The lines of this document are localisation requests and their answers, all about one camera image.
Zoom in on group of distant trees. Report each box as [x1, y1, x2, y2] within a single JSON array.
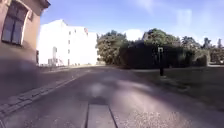
[[95, 28, 224, 66]]

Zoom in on dark trimmed hedge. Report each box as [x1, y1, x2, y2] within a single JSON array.
[[118, 43, 210, 70]]

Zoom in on grey asphalt road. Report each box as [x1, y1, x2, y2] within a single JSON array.
[[0, 65, 224, 128]]

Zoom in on dark signpost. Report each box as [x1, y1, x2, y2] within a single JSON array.
[[157, 46, 165, 77]]

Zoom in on white building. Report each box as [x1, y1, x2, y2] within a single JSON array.
[[36, 18, 100, 67]]

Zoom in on brown building with dark window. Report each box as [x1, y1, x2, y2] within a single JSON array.
[[0, 0, 52, 69]]

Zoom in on grey paved sidewalk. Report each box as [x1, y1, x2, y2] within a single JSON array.
[[0, 66, 91, 103]]

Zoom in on pale cobbled kerb strip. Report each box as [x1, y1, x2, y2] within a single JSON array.
[[0, 71, 88, 118]]

